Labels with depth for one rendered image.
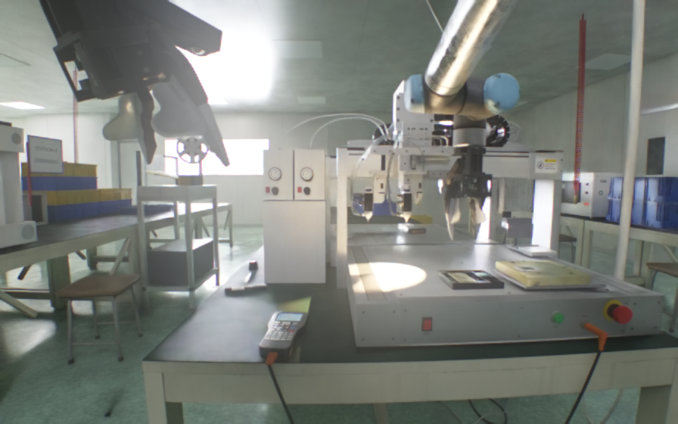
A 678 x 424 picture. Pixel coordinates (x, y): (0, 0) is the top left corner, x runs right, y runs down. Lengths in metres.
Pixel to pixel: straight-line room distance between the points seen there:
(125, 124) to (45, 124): 10.10
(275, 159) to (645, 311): 1.09
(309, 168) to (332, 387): 0.69
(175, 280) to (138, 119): 2.84
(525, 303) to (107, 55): 0.81
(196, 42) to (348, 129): 7.81
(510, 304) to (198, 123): 0.69
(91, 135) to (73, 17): 9.38
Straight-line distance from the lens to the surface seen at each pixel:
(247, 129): 8.43
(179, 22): 0.42
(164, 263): 3.24
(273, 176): 1.14
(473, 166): 0.82
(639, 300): 1.00
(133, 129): 0.46
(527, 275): 0.88
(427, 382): 0.76
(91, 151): 9.72
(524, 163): 1.27
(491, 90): 0.72
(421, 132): 1.02
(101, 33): 0.36
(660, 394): 1.12
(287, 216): 1.15
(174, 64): 0.36
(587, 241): 3.99
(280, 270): 1.19
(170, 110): 0.35
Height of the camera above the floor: 1.11
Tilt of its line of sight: 5 degrees down
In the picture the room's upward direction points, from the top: straight up
